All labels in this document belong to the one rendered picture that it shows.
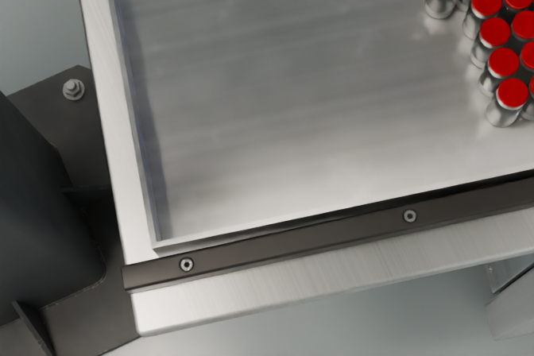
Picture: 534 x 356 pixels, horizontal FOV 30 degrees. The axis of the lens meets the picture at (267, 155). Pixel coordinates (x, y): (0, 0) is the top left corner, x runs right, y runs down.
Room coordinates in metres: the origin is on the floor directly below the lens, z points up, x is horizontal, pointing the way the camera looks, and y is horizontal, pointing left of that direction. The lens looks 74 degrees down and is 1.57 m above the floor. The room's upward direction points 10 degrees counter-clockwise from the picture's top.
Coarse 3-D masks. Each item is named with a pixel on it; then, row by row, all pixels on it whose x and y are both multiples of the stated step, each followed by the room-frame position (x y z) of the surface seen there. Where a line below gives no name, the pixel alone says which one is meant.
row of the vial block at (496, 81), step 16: (464, 0) 0.27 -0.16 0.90; (480, 0) 0.26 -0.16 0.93; (496, 0) 0.26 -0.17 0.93; (480, 16) 0.25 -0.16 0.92; (496, 16) 0.25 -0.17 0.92; (464, 32) 0.25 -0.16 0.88; (480, 32) 0.24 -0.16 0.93; (496, 32) 0.23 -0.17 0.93; (480, 48) 0.23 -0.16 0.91; (496, 48) 0.23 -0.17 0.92; (480, 64) 0.23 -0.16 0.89; (496, 64) 0.21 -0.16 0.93; (512, 64) 0.21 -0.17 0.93; (480, 80) 0.21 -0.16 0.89; (496, 80) 0.20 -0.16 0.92; (512, 80) 0.20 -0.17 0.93; (496, 96) 0.19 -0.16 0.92; (512, 96) 0.19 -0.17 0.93; (496, 112) 0.18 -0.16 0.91; (512, 112) 0.18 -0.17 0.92
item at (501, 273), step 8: (520, 256) 0.16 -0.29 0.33; (528, 256) 0.15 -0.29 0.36; (488, 264) 0.18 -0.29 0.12; (496, 264) 0.17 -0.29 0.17; (504, 264) 0.17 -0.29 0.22; (512, 264) 0.16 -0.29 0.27; (520, 264) 0.15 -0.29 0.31; (528, 264) 0.14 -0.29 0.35; (488, 272) 0.17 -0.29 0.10; (496, 272) 0.17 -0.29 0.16; (504, 272) 0.16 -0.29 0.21; (512, 272) 0.15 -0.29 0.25; (520, 272) 0.14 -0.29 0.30; (496, 280) 0.16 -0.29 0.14; (504, 280) 0.15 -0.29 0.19; (512, 280) 0.14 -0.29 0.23; (496, 288) 0.15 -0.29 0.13
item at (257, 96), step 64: (128, 0) 0.33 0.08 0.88; (192, 0) 0.32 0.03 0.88; (256, 0) 0.31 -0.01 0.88; (320, 0) 0.30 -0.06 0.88; (384, 0) 0.29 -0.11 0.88; (128, 64) 0.27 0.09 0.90; (192, 64) 0.27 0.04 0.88; (256, 64) 0.26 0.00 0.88; (320, 64) 0.25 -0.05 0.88; (384, 64) 0.24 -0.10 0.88; (448, 64) 0.23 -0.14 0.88; (192, 128) 0.22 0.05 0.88; (256, 128) 0.21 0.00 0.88; (320, 128) 0.20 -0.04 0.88; (384, 128) 0.20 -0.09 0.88; (448, 128) 0.19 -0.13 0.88; (512, 128) 0.18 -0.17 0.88; (192, 192) 0.17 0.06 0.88; (256, 192) 0.17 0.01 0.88; (320, 192) 0.16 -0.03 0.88; (384, 192) 0.15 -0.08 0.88; (448, 192) 0.14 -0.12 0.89
